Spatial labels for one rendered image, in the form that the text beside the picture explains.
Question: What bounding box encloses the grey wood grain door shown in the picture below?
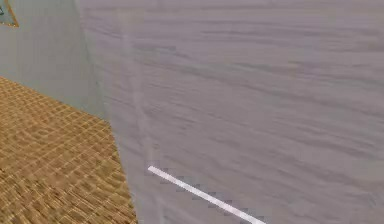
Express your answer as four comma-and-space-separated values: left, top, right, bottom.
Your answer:
75, 0, 384, 224

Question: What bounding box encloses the white bar door handle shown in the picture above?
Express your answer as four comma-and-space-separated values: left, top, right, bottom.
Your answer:
147, 165, 268, 224

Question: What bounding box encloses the gold framed wall picture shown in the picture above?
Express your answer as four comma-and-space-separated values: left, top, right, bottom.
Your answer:
0, 0, 20, 29

